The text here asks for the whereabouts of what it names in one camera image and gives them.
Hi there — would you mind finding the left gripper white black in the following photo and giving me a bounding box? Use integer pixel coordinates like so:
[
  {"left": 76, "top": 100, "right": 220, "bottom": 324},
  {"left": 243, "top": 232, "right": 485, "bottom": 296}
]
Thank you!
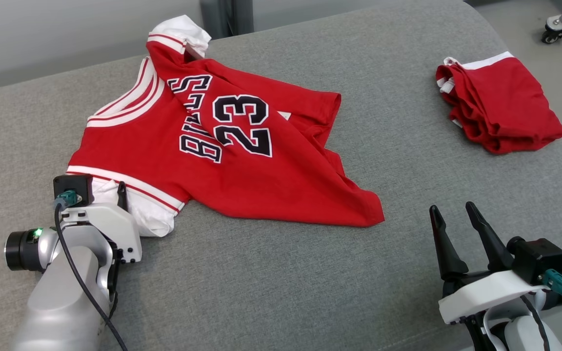
[{"left": 58, "top": 181, "right": 143, "bottom": 265}]

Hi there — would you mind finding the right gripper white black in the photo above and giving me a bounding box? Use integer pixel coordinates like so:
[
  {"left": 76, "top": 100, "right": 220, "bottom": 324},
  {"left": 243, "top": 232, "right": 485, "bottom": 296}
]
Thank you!
[{"left": 429, "top": 201, "right": 551, "bottom": 326}]

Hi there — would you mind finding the red basketball jersey number 23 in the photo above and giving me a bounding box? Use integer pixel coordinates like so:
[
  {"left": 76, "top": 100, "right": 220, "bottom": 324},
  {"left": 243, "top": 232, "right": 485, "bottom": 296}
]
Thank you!
[{"left": 66, "top": 15, "right": 385, "bottom": 238}]

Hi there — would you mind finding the red shorts white stripe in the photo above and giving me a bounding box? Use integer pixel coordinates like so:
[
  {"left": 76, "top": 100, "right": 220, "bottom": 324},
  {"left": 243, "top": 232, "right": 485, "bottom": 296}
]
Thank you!
[{"left": 435, "top": 51, "right": 562, "bottom": 156}]

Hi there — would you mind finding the grey partition post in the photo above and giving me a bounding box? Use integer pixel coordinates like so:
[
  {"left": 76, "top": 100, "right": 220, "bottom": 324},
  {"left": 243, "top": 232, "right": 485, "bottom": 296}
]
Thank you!
[{"left": 200, "top": 0, "right": 255, "bottom": 40}]

